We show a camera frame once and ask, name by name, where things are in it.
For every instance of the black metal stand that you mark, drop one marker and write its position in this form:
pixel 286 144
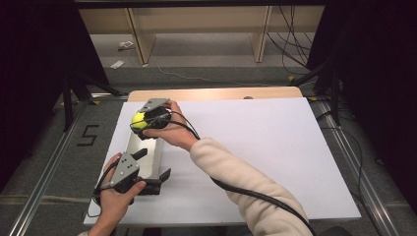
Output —
pixel 334 98
pixel 68 105

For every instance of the person's left hand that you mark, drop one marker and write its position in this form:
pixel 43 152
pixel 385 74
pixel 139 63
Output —
pixel 113 203

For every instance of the aluminium floor rail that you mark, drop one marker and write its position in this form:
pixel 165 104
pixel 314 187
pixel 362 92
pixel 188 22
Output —
pixel 42 183
pixel 360 177

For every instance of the person's right hand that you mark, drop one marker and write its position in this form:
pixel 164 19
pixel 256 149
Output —
pixel 177 132

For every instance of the person's legs in jeans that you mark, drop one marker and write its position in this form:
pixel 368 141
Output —
pixel 196 232

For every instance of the yellow tennis ball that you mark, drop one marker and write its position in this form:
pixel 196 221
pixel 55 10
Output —
pixel 139 120

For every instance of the light wooden shelf unit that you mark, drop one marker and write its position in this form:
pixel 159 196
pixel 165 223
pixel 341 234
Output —
pixel 196 18

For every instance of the white foam board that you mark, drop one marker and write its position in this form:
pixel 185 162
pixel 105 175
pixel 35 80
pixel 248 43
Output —
pixel 262 147

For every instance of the white oblong plastic container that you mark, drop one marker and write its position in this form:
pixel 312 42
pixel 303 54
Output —
pixel 144 162

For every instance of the white power strip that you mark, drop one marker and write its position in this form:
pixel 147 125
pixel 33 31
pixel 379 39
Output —
pixel 126 45

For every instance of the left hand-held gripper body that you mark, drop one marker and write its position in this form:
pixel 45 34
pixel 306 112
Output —
pixel 126 168

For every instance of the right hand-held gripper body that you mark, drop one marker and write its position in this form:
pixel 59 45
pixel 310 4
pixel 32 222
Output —
pixel 156 118

